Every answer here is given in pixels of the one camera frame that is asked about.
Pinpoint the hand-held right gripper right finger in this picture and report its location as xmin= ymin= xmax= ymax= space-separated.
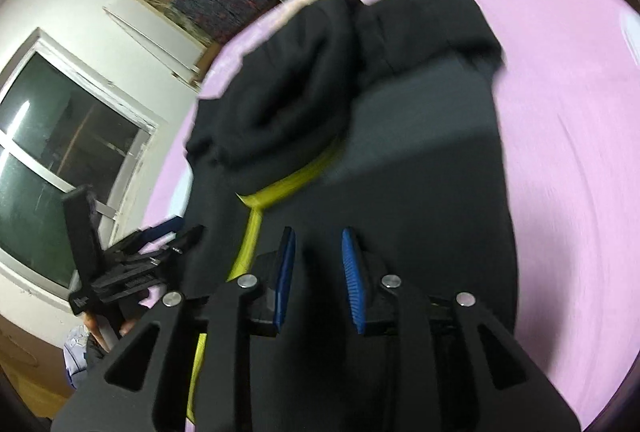
xmin=340 ymin=227 xmax=583 ymax=432

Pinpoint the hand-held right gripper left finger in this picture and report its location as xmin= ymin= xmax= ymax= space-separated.
xmin=50 ymin=227 xmax=298 ymax=432

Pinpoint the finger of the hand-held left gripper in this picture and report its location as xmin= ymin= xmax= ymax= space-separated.
xmin=117 ymin=215 xmax=183 ymax=259
xmin=162 ymin=224 xmax=207 ymax=260

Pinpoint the black hoodie with yellow zipper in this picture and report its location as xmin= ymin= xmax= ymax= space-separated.
xmin=182 ymin=0 xmax=518 ymax=432

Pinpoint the person's left hand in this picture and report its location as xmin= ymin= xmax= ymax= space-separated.
xmin=82 ymin=309 xmax=138 ymax=353

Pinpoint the white framed window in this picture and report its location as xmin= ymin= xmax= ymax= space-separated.
xmin=0 ymin=26 xmax=158 ymax=307

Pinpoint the low brown wooden cabinet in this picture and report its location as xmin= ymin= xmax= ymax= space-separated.
xmin=192 ymin=39 xmax=224 ymax=85

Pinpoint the white leaning board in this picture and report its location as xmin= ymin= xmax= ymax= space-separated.
xmin=102 ymin=0 xmax=211 ymax=87

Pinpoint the stack of blue patterned boxes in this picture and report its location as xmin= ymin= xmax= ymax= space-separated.
xmin=170 ymin=0 xmax=276 ymax=45

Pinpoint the pink printed bedsheet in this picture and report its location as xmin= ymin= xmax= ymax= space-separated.
xmin=142 ymin=0 xmax=640 ymax=432

